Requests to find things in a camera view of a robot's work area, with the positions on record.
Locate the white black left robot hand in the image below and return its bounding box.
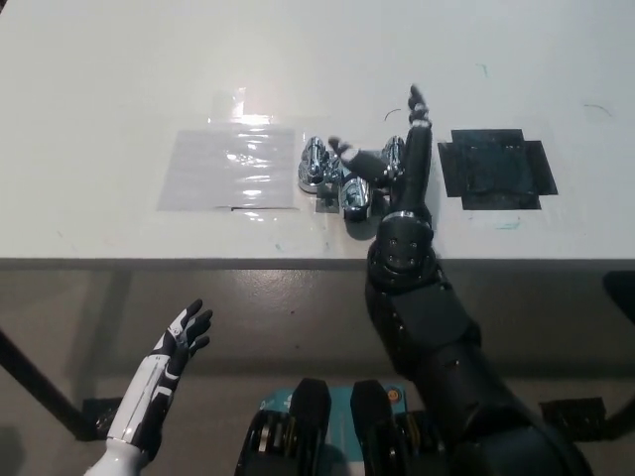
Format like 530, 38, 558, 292
105, 297, 214, 447

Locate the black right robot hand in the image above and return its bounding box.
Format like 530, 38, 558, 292
328, 83, 435, 219

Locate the chrome faucet body with spout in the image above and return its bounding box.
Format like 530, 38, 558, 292
296, 151, 398, 225

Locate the black tape patch on desk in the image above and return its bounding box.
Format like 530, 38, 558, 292
436, 128, 560, 211

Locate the black teal robot torso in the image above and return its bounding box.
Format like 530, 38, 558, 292
234, 377, 434, 476

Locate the black floor tape patch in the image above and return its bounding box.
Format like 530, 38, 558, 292
81, 396, 123, 442
539, 396, 609, 441

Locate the black rounded object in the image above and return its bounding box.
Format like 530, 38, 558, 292
601, 270, 635, 324

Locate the chrome short faucet handle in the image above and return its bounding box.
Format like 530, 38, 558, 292
301, 137, 331, 182

